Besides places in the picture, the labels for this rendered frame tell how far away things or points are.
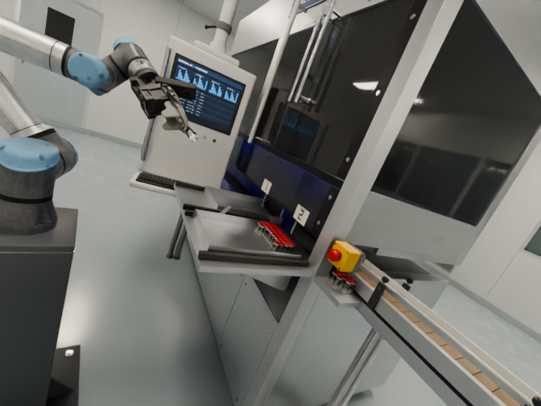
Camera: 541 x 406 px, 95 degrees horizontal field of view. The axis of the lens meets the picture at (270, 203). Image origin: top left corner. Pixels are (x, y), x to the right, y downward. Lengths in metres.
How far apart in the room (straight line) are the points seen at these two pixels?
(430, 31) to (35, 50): 0.98
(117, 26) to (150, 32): 0.53
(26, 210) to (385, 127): 1.01
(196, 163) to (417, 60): 1.23
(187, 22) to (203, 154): 4.86
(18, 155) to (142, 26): 5.46
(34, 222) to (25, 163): 0.16
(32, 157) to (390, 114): 0.96
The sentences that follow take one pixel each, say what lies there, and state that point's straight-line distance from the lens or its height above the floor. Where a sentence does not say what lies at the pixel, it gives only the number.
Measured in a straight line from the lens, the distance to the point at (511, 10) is 1.21.
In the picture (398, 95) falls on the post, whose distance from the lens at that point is 0.86.
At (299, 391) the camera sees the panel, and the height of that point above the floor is 0.25.
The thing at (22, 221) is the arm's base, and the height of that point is 0.83.
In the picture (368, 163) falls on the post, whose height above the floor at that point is 1.29.
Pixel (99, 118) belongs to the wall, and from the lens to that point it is 6.20.
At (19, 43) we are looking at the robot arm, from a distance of 0.86.
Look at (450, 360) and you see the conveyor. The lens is 0.81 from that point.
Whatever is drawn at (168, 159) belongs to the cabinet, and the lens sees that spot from 1.62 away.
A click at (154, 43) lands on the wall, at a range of 6.16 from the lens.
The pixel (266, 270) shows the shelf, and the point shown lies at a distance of 0.80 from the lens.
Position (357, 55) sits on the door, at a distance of 1.09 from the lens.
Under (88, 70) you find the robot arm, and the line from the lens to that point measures 0.80.
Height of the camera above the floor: 1.26
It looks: 14 degrees down
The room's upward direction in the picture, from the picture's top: 21 degrees clockwise
